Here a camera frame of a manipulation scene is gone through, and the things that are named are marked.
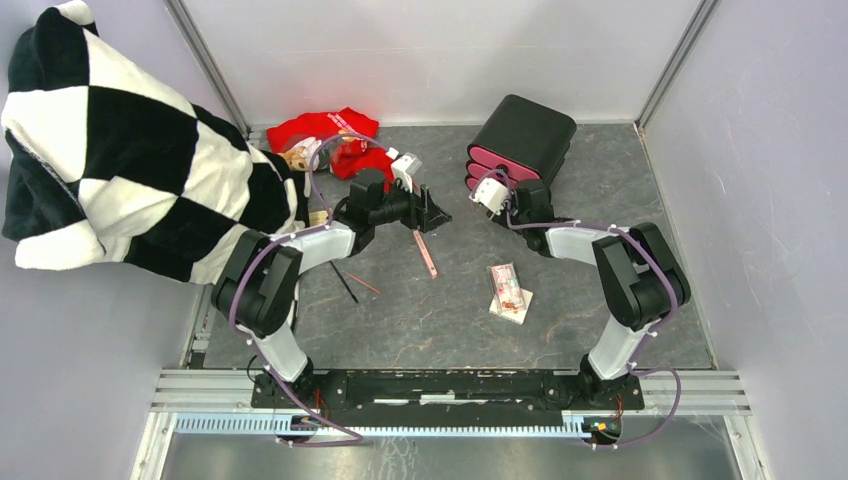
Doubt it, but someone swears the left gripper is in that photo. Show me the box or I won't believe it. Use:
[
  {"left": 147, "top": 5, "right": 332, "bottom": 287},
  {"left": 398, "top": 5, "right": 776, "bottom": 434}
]
[{"left": 370, "top": 175, "right": 452, "bottom": 235}]

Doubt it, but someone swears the black pink drawer organizer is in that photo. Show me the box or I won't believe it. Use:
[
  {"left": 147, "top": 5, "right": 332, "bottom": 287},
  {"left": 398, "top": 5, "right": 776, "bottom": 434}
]
[{"left": 465, "top": 94, "right": 577, "bottom": 190}]

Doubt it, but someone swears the pink makeup package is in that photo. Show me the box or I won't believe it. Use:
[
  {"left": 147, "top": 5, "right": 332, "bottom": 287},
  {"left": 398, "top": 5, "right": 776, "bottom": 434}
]
[{"left": 488, "top": 263, "right": 524, "bottom": 309}]

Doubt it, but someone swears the yellow small box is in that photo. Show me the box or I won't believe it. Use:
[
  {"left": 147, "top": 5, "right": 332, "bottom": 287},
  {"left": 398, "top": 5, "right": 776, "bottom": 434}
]
[{"left": 308, "top": 210, "right": 329, "bottom": 226}]

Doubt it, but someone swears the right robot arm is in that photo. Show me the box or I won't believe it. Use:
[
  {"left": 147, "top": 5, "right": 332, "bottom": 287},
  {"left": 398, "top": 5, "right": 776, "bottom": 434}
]
[{"left": 470, "top": 176, "right": 691, "bottom": 408}]

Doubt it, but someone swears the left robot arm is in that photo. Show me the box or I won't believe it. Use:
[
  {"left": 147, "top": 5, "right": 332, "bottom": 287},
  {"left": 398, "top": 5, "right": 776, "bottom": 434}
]
[{"left": 211, "top": 169, "right": 452, "bottom": 408}]

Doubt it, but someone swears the red cloth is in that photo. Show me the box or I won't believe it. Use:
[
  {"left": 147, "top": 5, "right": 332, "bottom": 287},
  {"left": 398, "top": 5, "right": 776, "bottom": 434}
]
[{"left": 266, "top": 108, "right": 394, "bottom": 181}]

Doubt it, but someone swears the rose pencil near mirror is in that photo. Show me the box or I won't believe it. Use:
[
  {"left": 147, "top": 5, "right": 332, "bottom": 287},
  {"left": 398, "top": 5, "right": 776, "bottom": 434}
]
[{"left": 344, "top": 272, "right": 382, "bottom": 295}]

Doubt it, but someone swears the black thin brush stick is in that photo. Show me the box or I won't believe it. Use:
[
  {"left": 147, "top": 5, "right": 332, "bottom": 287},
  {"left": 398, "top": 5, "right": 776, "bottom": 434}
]
[{"left": 329, "top": 261, "right": 359, "bottom": 304}]

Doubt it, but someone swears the small plush doll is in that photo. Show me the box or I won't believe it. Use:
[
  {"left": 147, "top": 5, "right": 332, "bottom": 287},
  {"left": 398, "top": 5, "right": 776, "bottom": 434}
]
[{"left": 278, "top": 137, "right": 330, "bottom": 172}]

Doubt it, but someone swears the black white checkered blanket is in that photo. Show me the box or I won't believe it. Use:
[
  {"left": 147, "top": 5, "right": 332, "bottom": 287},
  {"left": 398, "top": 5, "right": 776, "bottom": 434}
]
[{"left": 1, "top": 1, "right": 310, "bottom": 285}]

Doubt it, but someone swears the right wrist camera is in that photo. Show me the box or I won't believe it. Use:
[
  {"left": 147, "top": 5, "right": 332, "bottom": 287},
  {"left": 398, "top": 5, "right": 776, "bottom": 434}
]
[{"left": 469, "top": 178, "right": 510, "bottom": 215}]

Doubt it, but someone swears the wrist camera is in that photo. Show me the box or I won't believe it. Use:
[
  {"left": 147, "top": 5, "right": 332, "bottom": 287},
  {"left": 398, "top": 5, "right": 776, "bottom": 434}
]
[
  {"left": 391, "top": 153, "right": 422, "bottom": 193},
  {"left": 469, "top": 178, "right": 510, "bottom": 215}
]

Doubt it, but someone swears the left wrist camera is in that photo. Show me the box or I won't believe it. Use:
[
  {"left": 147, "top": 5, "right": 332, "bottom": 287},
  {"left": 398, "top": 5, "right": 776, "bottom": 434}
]
[{"left": 391, "top": 153, "right": 422, "bottom": 193}]

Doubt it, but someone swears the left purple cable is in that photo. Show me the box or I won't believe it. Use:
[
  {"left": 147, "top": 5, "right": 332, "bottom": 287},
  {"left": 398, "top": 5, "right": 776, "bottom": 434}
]
[{"left": 228, "top": 132, "right": 402, "bottom": 449}]

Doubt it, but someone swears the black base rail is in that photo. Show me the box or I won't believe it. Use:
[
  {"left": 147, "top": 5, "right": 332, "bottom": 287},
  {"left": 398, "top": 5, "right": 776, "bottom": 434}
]
[{"left": 251, "top": 369, "right": 645, "bottom": 430}]

